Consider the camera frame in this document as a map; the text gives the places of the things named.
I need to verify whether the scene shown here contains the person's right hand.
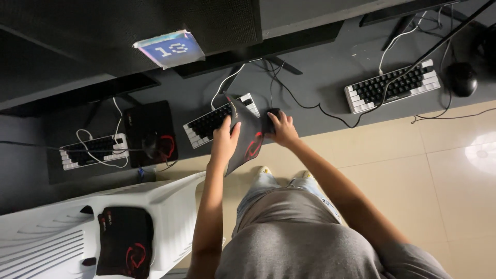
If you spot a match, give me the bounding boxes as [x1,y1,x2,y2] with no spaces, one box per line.
[267,111,300,149]

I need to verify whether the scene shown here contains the person's left hand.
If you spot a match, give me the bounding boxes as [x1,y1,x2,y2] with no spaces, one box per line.
[210,115,242,162]

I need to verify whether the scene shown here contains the black computer mouse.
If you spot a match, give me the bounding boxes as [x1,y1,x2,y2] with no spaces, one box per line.
[141,131,159,160]
[445,61,478,98]
[266,108,282,135]

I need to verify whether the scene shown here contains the black mouse pad red logo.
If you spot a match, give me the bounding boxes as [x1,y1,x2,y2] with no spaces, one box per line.
[123,100,179,168]
[223,91,265,177]
[96,206,155,279]
[97,212,107,249]

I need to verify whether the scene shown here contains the black and white keyboard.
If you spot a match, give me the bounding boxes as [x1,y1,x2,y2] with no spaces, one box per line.
[60,133,130,171]
[183,92,261,149]
[344,59,442,114]

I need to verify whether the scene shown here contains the black computer monitor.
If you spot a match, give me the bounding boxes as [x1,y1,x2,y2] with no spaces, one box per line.
[0,72,162,130]
[173,20,345,94]

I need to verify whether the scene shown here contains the blue number sign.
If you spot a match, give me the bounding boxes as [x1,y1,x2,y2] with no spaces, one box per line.
[133,29,206,71]

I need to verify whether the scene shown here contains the person's grey shirt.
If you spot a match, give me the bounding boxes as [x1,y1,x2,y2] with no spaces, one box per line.
[215,188,454,279]

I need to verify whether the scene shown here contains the black mesh partition panel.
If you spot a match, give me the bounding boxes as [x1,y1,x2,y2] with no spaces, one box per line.
[0,0,264,78]

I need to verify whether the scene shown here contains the white plastic chair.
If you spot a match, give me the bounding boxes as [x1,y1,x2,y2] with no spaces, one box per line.
[0,171,207,279]

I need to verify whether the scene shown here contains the thin black mouse cable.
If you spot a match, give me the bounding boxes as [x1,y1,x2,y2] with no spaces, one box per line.
[269,60,286,109]
[410,5,496,125]

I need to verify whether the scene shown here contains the white keyboard cable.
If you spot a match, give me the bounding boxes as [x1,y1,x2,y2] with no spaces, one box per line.
[378,11,428,76]
[210,63,247,111]
[75,97,130,169]

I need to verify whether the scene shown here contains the long black cable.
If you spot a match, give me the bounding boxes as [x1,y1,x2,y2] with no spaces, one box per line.
[263,0,496,129]

